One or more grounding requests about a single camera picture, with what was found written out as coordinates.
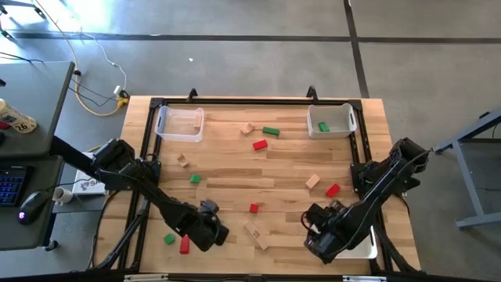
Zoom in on silver metal bracket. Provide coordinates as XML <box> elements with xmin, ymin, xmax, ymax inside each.
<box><xmin>124</xmin><ymin>273</ymin><xmax>169</xmax><ymax>282</ymax></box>
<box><xmin>343</xmin><ymin>275</ymin><xmax>387</xmax><ymax>282</ymax></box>

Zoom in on grey metal side table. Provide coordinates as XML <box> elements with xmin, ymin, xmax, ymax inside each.
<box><xmin>431</xmin><ymin>109</ymin><xmax>501</xmax><ymax>230</ymax></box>

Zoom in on long natural wooden block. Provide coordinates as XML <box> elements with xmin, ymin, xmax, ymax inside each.
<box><xmin>243</xmin><ymin>219</ymin><xmax>271</xmax><ymax>251</ymax></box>

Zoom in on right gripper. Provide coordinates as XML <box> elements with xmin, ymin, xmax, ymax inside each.
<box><xmin>303</xmin><ymin>201</ymin><xmax>353</xmax><ymax>264</ymax></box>

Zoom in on thin white cable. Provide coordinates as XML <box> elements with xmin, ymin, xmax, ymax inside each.
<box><xmin>80</xmin><ymin>31</ymin><xmax>128</xmax><ymax>93</ymax></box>

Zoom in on white cup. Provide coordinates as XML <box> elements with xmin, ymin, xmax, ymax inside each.
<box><xmin>52</xmin><ymin>186</ymin><xmax>74</xmax><ymax>207</ymax></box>

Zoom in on black metal bar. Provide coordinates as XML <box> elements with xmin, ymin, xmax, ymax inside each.
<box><xmin>49</xmin><ymin>135</ymin><xmax>99</xmax><ymax>172</ymax></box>

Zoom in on yellow extension cable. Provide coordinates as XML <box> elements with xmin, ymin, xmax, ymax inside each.
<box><xmin>33</xmin><ymin>0</ymin><xmax>130</xmax><ymax>118</ymax></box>

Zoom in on black aluminium table frame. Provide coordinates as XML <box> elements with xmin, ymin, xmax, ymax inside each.
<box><xmin>86</xmin><ymin>96</ymin><xmax>420</xmax><ymax>275</ymax></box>

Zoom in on white printed box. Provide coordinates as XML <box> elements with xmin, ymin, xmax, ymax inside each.
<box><xmin>72</xmin><ymin>152</ymin><xmax>107</xmax><ymax>196</ymax></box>

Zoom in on white plastic handled bin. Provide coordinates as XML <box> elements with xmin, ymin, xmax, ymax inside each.
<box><xmin>306</xmin><ymin>102</ymin><xmax>359</xmax><ymax>140</ymax></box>
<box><xmin>335</xmin><ymin>225</ymin><xmax>379</xmax><ymax>261</ymax></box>

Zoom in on cream bottle with number label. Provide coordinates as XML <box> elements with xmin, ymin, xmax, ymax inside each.
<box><xmin>0</xmin><ymin>98</ymin><xmax>38</xmax><ymax>134</ymax></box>

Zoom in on backlit black keyboard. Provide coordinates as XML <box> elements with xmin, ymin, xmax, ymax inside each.
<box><xmin>0</xmin><ymin>166</ymin><xmax>28</xmax><ymax>208</ymax></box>

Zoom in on dark grey desk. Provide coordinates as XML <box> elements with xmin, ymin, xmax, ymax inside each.
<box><xmin>0</xmin><ymin>60</ymin><xmax>76</xmax><ymax>158</ymax></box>

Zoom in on black computer mouse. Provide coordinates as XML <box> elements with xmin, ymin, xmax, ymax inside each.
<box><xmin>18</xmin><ymin>190</ymin><xmax>50</xmax><ymax>226</ymax></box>

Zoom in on clear plastic bin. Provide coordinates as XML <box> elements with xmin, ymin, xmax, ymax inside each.
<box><xmin>154</xmin><ymin>105</ymin><xmax>205</xmax><ymax>143</ymax></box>

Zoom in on black stand base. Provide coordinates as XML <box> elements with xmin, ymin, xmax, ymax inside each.
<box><xmin>0</xmin><ymin>0</ymin><xmax>47</xmax><ymax>41</ymax></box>

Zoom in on black desk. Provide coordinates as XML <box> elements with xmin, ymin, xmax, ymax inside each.
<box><xmin>0</xmin><ymin>154</ymin><xmax>66</xmax><ymax>251</ymax></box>

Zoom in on black floor cable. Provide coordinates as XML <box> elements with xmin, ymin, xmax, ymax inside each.
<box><xmin>0</xmin><ymin>50</ymin><xmax>44</xmax><ymax>64</ymax></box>
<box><xmin>68</xmin><ymin>76</ymin><xmax>118</xmax><ymax>109</ymax></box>

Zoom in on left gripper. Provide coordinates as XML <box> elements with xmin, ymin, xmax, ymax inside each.
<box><xmin>186</xmin><ymin>199</ymin><xmax>231</xmax><ymax>253</ymax></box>

